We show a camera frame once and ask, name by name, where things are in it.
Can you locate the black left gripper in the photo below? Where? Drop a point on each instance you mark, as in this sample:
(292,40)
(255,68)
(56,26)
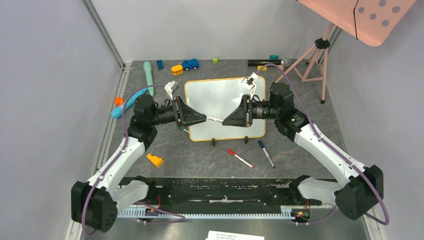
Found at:
(187,116)

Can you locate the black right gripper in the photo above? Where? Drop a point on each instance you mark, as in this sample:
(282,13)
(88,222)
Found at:
(247,110)

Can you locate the black whiteboard marker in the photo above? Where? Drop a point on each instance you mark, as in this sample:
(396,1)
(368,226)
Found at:
(214,119)

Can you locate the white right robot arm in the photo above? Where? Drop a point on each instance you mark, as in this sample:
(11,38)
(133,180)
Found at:
(357,188)

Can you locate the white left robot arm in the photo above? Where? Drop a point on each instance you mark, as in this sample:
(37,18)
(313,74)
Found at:
(97,202)

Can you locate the orange framed whiteboard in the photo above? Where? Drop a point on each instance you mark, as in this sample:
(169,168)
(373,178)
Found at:
(217,98)

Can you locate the blue whiteboard marker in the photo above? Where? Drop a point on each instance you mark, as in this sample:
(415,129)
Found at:
(261,144)

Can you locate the red whiteboard marker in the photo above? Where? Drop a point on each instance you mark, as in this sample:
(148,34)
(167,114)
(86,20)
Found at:
(240,158)

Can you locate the yellow oval toy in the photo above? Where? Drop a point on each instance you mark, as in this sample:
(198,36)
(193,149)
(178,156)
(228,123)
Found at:
(177,69)

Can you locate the orange wedge block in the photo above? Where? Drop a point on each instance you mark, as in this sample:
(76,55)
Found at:
(157,161)

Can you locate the blue toy car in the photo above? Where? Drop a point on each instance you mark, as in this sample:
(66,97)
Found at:
(190,64)

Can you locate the yellow block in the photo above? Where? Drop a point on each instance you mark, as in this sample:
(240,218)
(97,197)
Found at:
(260,67)

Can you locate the dark blue block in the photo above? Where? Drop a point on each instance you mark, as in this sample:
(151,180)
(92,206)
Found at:
(160,64)

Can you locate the green cube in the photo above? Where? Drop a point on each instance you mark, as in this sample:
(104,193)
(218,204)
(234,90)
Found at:
(215,60)

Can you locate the mint green toy crayon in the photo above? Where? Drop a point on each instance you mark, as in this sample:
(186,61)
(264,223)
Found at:
(147,67)

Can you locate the blue toy crayon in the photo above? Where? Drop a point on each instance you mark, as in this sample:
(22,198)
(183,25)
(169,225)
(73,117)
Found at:
(117,112)

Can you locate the orange toy piece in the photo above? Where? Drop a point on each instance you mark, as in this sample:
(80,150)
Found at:
(119,101)

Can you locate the black microphone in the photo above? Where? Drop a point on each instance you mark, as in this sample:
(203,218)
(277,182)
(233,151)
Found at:
(285,62)

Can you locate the pink tripod stand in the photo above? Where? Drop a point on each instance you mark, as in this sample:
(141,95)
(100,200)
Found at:
(321,45)

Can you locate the printed paper sheet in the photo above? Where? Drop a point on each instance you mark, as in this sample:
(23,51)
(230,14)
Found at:
(220,235)

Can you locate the pink perforated tray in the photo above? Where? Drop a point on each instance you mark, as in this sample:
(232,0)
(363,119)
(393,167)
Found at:
(370,21)

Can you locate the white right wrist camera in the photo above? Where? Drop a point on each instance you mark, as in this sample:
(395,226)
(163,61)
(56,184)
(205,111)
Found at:
(249,83)

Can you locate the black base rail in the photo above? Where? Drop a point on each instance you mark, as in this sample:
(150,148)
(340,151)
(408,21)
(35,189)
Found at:
(221,196)

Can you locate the white cable duct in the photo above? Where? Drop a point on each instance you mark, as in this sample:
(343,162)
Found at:
(212,215)

